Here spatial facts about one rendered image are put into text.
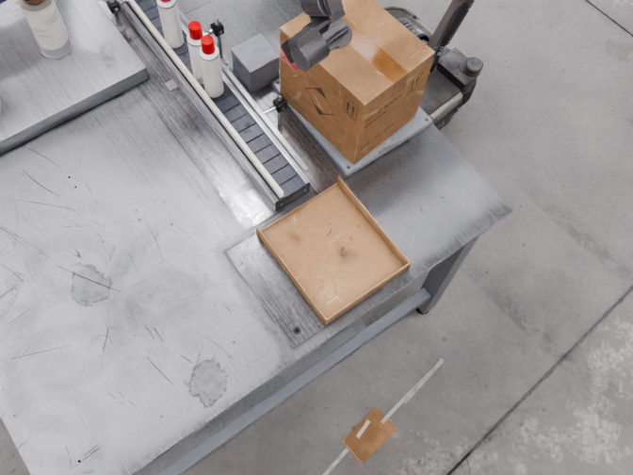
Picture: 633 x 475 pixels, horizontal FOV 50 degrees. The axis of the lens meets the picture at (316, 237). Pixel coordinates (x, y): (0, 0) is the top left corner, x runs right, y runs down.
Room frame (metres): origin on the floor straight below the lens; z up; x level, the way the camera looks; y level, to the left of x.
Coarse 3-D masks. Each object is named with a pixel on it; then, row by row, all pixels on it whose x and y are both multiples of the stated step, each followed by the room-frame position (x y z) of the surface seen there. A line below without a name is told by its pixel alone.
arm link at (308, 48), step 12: (324, 0) 0.98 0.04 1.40; (336, 0) 0.98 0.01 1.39; (336, 12) 0.97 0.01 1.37; (312, 24) 0.97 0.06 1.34; (324, 24) 0.96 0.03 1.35; (300, 36) 0.93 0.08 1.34; (312, 36) 0.93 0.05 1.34; (300, 48) 0.90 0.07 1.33; (312, 48) 0.91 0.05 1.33; (324, 48) 0.92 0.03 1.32; (300, 60) 0.90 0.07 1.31; (312, 60) 0.89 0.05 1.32
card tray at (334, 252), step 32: (352, 192) 0.85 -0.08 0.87; (288, 224) 0.76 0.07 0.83; (320, 224) 0.77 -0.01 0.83; (352, 224) 0.78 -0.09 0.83; (288, 256) 0.67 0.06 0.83; (320, 256) 0.68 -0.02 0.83; (352, 256) 0.69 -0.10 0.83; (384, 256) 0.70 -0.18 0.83; (320, 288) 0.59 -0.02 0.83; (352, 288) 0.60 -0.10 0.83
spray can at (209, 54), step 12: (204, 36) 1.12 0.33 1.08; (204, 48) 1.09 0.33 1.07; (216, 48) 1.12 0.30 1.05; (204, 60) 1.08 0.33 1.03; (216, 60) 1.09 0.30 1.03; (204, 72) 1.09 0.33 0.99; (216, 72) 1.09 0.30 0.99; (204, 84) 1.09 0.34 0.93; (216, 84) 1.09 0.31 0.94; (216, 96) 1.09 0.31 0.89
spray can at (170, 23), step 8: (160, 0) 1.25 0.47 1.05; (168, 0) 1.25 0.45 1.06; (160, 8) 1.24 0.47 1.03; (168, 8) 1.24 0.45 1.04; (176, 8) 1.26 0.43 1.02; (160, 16) 1.24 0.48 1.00; (168, 16) 1.24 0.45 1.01; (176, 16) 1.25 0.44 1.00; (168, 24) 1.24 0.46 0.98; (176, 24) 1.25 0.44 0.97; (168, 32) 1.24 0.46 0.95; (176, 32) 1.24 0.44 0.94; (168, 40) 1.24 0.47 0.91; (176, 40) 1.24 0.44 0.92; (176, 48) 1.24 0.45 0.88
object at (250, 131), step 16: (144, 0) 1.40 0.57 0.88; (160, 32) 1.29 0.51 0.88; (224, 96) 1.10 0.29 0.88; (224, 112) 1.04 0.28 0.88; (240, 112) 1.05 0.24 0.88; (224, 128) 0.99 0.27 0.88; (240, 128) 1.00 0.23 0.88; (256, 128) 1.00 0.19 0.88; (256, 144) 0.95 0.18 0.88; (272, 144) 0.96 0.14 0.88; (272, 160) 0.91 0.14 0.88; (272, 176) 0.86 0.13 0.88; (288, 176) 0.87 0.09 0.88; (288, 192) 0.82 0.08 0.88
